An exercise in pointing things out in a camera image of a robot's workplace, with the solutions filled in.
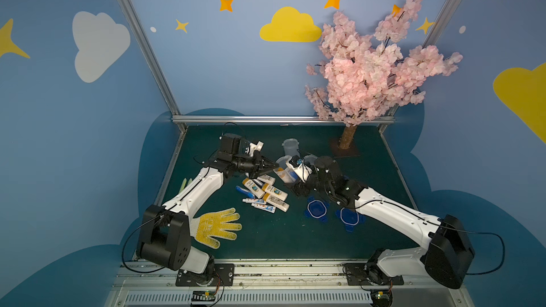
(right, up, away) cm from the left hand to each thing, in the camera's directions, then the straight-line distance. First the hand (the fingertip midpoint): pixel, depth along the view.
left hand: (280, 164), depth 76 cm
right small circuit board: (+36, -46, -3) cm, 59 cm away
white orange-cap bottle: (-2, -14, +17) cm, 22 cm away
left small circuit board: (-27, -45, -4) cm, 53 cm away
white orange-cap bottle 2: (-10, -13, +17) cm, 24 cm away
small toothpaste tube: (-13, -17, +15) cm, 26 cm away
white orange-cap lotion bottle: (-5, -8, +22) cm, 24 cm away
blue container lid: (+17, -20, +14) cm, 30 cm away
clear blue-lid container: (+2, -2, -6) cm, 7 cm away
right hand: (+5, -3, +4) cm, 7 cm away
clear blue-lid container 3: (+6, +7, +32) cm, 33 cm away
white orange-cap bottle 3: (-1, -17, +14) cm, 23 cm away
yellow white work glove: (-30, -26, +8) cm, 40 cm away
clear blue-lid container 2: (+9, +3, -12) cm, 15 cm away
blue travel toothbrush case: (-14, -15, +19) cm, 28 cm away
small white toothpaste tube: (-4, -21, +14) cm, 25 cm away
